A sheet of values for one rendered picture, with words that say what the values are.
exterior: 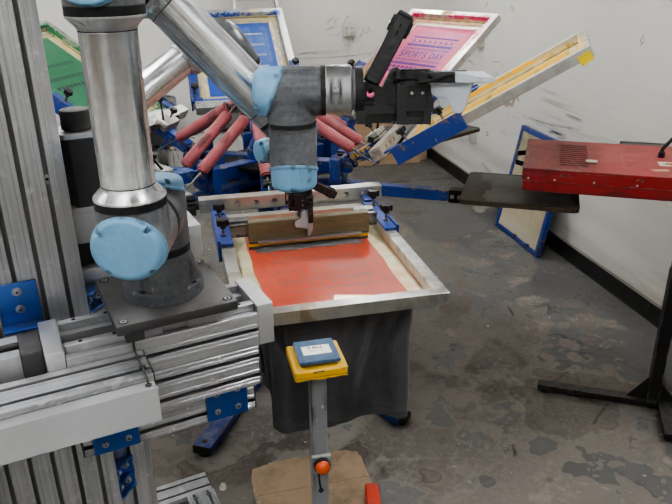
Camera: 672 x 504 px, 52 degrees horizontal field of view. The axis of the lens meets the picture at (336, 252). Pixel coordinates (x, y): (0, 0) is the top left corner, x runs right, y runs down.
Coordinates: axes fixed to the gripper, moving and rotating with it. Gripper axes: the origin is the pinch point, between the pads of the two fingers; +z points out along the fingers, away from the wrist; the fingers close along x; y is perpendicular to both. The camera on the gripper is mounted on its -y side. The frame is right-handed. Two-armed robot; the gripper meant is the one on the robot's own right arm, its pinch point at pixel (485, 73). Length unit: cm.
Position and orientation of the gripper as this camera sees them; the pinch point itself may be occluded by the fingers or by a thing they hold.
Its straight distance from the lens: 112.1
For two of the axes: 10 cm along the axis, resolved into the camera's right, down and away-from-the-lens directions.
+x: 0.2, 2.6, -9.6
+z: 10.0, -0.2, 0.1
